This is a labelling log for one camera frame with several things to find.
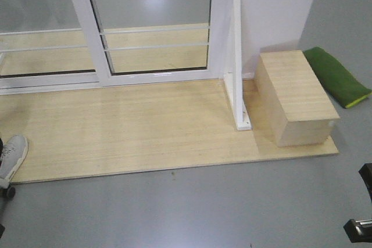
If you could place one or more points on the white triangular support brace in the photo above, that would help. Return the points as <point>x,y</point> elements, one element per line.
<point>233,80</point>

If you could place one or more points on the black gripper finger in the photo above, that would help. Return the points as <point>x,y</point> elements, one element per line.
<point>358,231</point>
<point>366,175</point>
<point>2,229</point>

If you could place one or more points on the black caster wheel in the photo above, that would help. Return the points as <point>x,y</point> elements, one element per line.
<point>9,192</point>

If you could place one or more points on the grey sneaker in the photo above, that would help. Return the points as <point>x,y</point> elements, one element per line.
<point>12,156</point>

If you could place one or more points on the white sliding glass door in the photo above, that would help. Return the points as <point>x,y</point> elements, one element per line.
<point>219,26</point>

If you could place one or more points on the plywood floor platform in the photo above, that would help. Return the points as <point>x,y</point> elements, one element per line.
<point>117,130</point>

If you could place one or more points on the green rolled mat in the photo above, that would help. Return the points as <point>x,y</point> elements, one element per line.
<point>335,78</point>

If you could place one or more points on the fixed white glass panel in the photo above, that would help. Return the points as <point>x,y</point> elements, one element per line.
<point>43,45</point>

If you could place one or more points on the light wooden box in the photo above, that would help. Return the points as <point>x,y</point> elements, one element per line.
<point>297,106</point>

